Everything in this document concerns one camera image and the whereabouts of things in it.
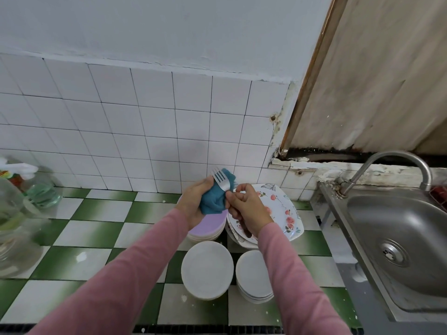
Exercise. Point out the person's right hand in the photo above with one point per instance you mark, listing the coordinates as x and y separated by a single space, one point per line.
250 207

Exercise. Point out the person's left hand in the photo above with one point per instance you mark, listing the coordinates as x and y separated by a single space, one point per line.
190 202

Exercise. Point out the blue cleaning cloth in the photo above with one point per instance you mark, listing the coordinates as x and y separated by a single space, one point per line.
215 198

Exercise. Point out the purple plastic bowl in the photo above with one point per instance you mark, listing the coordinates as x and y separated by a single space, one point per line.
208 225

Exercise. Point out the floral plate stack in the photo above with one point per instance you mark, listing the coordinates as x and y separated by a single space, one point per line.
237 240

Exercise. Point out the metal fork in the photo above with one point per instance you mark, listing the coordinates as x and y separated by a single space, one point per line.
222 179

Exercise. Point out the stack of white saucers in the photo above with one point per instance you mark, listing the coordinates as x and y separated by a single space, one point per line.
253 275

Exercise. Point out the white bowl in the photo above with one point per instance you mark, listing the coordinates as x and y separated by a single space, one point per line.
207 270

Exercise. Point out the person's left forearm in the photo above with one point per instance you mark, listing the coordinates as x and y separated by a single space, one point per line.
119 282

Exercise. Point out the person's right forearm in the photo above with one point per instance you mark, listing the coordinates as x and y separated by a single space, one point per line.
300 289

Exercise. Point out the green checkered tile countertop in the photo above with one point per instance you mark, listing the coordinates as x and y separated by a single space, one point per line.
91 230

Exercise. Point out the chrome faucet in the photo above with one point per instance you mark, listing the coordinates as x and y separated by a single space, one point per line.
391 157

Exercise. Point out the stainless steel sink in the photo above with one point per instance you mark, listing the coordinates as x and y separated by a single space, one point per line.
405 233

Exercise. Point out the large clear plastic bottle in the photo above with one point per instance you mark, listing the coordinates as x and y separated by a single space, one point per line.
14 240

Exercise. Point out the weathered wooden board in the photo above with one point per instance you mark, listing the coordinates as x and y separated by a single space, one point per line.
377 66

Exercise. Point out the red plastic cutlery cup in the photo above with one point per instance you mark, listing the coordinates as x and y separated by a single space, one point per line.
440 195

